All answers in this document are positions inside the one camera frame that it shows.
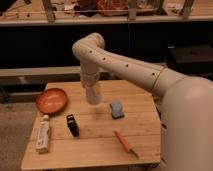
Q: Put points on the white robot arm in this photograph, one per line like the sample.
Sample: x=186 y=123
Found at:
x=186 y=103

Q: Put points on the black eraser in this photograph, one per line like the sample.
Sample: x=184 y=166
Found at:
x=72 y=125

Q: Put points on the blue sponge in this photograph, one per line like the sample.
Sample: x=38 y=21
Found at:
x=116 y=110

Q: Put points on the wooden table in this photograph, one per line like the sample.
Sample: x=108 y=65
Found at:
x=97 y=144

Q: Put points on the orange bowl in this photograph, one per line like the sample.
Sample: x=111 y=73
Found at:
x=51 y=101

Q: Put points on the white tube with label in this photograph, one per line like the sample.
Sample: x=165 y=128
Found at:
x=42 y=142

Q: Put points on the dark box on right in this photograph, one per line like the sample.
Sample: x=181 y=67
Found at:
x=195 y=59

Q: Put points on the orange handled screwdriver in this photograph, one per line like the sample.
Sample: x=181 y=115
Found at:
x=127 y=147

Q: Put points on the wooden shelf rail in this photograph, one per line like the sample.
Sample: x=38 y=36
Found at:
x=91 y=12

